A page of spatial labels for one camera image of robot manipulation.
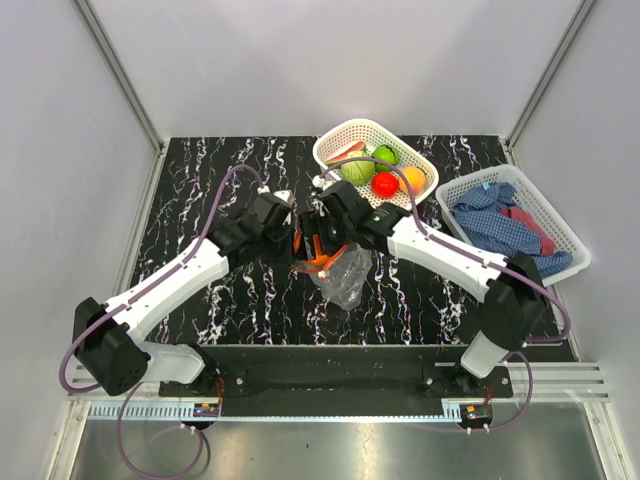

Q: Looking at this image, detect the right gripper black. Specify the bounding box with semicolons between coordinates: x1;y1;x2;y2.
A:
298;209;357;261

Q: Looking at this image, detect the fake orange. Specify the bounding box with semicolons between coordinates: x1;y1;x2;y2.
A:
293;230;330;267

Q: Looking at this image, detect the clear zip top bag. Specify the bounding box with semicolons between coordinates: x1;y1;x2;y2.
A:
293;244;372;311

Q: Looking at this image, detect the fake green cabbage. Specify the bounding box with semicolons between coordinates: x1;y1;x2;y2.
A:
340;150;376;186

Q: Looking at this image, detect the fake red tomato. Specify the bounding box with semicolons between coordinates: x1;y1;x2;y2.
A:
370;172;399;199

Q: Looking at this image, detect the fake watermelon slice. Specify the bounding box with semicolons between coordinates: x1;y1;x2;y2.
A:
324;141;366;164

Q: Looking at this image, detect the fake green apple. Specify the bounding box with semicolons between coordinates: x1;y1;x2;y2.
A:
372;145;399;172

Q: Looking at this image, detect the fake peach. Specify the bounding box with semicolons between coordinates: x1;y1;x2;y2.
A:
399;166;427;195

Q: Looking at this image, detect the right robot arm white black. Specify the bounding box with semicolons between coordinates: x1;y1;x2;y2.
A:
313;178;549;397

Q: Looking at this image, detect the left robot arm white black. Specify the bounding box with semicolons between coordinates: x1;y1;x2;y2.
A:
73;190;294;396

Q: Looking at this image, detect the white perforated basket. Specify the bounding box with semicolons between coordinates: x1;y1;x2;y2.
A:
313;118;439;203

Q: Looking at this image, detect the white laundry basket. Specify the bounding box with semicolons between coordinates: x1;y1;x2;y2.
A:
435;164;591;287

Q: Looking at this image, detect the blue patterned cloth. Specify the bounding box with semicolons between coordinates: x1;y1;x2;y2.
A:
451;182;572;278

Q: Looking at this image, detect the red cloth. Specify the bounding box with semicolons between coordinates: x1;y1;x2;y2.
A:
500;207;556;257

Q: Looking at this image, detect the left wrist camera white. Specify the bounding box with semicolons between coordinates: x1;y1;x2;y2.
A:
257;186;295;209

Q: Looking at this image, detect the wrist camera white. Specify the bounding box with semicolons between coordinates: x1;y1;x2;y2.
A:
257;186;295;209
311;175;335;198

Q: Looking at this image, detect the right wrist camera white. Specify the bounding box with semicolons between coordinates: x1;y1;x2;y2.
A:
311;175;335;198

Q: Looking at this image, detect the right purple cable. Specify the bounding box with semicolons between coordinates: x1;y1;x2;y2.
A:
317;158;572;344

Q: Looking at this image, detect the purple cable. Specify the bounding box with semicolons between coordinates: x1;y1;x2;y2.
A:
317;158;572;344
58;164;269;396

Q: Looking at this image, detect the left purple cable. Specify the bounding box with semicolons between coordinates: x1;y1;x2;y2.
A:
58;164;269;396

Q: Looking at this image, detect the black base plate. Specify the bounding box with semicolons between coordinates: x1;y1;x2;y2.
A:
159;345;513;421

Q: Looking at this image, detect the aluminium frame rail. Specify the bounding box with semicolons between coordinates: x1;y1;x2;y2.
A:
66;361;609;424

